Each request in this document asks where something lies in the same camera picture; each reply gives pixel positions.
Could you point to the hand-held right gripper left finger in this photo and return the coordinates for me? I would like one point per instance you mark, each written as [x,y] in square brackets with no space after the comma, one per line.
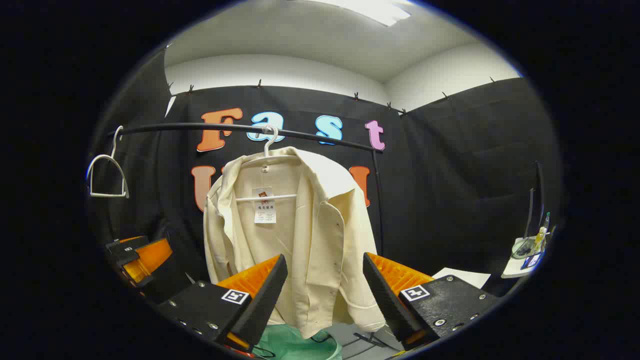
[262,305]

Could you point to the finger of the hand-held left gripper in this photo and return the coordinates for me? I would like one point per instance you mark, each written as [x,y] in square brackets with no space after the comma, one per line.
[125,245]
[150,257]

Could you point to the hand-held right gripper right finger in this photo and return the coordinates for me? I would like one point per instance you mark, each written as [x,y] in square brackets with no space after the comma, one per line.
[385,300]

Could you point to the green laundry hamper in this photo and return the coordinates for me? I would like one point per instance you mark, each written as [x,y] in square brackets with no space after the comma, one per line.
[290,345]

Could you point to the cream jacket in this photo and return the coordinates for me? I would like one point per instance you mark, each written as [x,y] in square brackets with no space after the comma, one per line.
[310,235]

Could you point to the empty white hanger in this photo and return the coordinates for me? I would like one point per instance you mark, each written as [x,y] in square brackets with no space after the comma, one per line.
[107,195]

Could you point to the black clothes rack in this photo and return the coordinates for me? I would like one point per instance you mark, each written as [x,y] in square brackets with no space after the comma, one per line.
[175,127]

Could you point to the white hanger with hook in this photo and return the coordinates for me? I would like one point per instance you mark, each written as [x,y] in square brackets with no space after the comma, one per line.
[270,145]

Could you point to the white paper garment tag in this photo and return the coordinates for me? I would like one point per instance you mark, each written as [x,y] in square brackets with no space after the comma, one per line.
[265,207]

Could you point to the white round table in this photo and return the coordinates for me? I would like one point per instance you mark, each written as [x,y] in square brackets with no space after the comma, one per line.
[515,267]

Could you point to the black backdrop cloth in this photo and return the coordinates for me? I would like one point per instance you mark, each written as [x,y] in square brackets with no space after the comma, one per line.
[440,175]

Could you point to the glass bowl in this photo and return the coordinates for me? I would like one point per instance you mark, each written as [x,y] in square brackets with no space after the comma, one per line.
[522,248]

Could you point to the small clear bottle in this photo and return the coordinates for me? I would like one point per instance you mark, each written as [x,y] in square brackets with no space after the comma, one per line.
[541,235]

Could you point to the dark computer monitor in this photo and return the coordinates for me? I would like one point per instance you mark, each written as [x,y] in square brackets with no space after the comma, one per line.
[537,200]

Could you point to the row of black backdrop clips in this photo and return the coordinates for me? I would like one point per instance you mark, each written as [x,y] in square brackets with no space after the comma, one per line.
[356,95]

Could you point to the ceiling light panel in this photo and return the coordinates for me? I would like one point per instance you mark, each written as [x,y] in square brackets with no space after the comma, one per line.
[370,10]

